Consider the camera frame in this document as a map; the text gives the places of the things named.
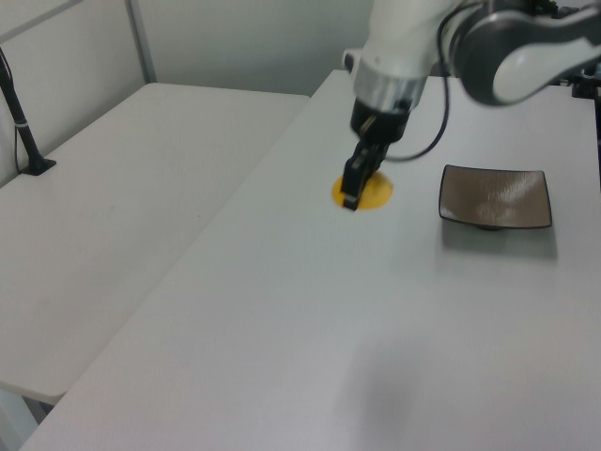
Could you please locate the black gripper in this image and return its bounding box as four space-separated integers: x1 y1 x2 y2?
341 98 410 212

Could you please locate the yellow potato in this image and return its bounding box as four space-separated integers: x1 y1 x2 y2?
331 172 393 210

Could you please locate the dark equipment behind arm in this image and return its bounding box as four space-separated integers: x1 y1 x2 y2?
556 58 601 101

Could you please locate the brown square ceramic plate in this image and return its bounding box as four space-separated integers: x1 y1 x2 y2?
437 163 553 233

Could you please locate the black pole with base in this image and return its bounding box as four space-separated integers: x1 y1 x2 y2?
0 46 58 178

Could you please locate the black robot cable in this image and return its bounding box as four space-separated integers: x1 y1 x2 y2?
384 4 466 163

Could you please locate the grey aluminium frame post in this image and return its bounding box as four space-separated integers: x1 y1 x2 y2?
125 0 159 86

